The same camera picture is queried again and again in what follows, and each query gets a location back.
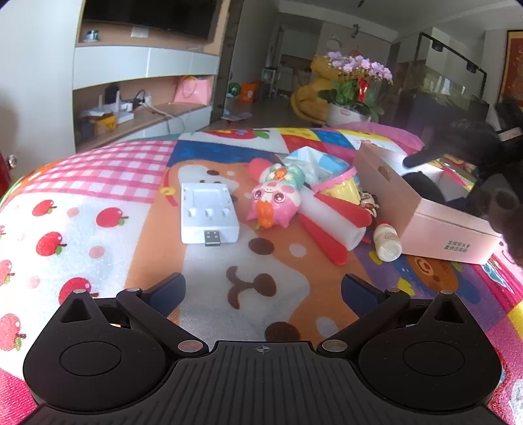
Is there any orange bag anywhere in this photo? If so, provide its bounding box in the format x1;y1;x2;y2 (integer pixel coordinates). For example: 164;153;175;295
239;82;261;103

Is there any white battery charger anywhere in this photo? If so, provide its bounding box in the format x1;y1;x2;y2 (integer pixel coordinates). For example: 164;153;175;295
181;182;240;248

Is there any white and red toy rocket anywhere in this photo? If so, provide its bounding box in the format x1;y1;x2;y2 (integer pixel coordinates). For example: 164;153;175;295
299;192;373;267

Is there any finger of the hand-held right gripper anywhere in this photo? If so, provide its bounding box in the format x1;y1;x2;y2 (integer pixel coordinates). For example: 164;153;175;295
466;169;523;266
402;118;505;169

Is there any black television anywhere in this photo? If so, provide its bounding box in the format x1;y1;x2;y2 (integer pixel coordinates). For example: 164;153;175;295
82;0;217;40

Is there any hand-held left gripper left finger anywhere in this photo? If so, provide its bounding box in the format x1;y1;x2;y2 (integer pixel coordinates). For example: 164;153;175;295
61;273;210;356

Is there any red round object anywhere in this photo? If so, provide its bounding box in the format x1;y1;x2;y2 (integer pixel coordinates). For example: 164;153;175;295
0;150;18;197

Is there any red framed wall picture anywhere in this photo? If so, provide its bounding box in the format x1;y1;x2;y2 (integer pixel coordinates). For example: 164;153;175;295
498;29;523;108

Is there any yellow plush bear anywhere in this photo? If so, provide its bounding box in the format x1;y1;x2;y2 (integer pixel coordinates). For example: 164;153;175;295
290;54;342;124

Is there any white tv cabinet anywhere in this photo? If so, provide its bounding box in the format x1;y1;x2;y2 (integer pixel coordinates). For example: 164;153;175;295
73;0;222;154

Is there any pink cardboard box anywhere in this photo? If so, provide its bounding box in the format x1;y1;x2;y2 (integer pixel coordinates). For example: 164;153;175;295
352;140;504;266

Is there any pink and yellow cupcake toy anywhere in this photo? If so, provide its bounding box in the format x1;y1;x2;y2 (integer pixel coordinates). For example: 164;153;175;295
314;165;363;206

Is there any pink pig toy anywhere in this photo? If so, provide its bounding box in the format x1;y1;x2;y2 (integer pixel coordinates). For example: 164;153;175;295
246;159;306;231

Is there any blue tissue packet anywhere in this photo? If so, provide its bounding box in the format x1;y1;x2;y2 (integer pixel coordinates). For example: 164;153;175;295
281;146;353;182

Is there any fish tank with black frame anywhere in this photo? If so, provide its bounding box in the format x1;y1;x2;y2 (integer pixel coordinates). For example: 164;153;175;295
397;32;491;145

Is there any small toy milk bottle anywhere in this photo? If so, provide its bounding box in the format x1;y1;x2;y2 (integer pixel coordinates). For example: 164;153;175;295
373;221;404;262

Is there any white router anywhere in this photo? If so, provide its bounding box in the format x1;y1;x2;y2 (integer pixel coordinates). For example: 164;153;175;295
87;90;135;123

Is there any pink gift bag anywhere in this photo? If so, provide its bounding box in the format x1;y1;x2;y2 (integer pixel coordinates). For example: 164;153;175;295
173;76;214;105

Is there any small doll figure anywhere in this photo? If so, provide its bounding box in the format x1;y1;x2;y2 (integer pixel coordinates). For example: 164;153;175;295
361;191;381;219

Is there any potted purple orchid plant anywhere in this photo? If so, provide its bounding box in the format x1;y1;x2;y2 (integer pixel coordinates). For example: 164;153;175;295
318;51;394;128

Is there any colourful printed play mat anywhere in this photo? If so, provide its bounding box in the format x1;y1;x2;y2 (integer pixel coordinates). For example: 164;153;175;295
0;127;523;425

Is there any white power strip with cables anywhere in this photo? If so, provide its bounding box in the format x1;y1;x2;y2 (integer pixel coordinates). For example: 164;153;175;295
122;91;153;112

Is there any black object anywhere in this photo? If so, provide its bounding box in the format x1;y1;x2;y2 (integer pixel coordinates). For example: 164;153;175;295
402;172;449;204

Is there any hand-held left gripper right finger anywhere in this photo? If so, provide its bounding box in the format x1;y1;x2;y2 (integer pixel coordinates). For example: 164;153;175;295
316;274;464;356

